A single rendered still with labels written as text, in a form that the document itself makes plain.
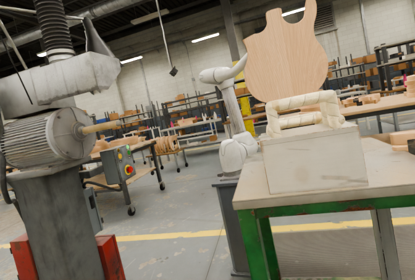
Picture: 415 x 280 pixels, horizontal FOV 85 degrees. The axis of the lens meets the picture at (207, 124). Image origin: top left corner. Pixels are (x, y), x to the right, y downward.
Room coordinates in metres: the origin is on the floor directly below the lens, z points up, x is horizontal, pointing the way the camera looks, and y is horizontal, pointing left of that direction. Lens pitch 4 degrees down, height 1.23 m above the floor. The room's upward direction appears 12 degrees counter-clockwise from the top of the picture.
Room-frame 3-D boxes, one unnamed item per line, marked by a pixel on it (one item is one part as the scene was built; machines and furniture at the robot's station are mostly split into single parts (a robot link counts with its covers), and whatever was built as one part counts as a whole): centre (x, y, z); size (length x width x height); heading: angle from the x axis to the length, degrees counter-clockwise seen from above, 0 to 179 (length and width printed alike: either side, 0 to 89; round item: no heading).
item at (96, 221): (1.30, 0.81, 0.93); 0.15 x 0.10 x 0.55; 75
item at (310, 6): (0.98, -0.51, 1.55); 0.07 x 0.04 x 0.10; 74
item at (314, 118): (0.83, -0.33, 1.12); 0.20 x 0.03 x 0.03; 74
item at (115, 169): (1.35, 0.64, 0.99); 0.24 x 0.21 x 0.26; 75
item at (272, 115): (0.70, -0.20, 1.15); 0.03 x 0.03 x 0.09
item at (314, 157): (0.72, -0.29, 1.02); 0.27 x 0.15 x 0.17; 75
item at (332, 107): (0.65, -0.36, 1.15); 0.03 x 0.03 x 0.09
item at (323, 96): (0.68, -0.28, 1.20); 0.20 x 0.03 x 0.03; 74
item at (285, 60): (1.02, -0.38, 1.39); 0.35 x 0.04 x 0.40; 74
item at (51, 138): (1.14, 0.79, 1.25); 0.41 x 0.27 x 0.26; 75
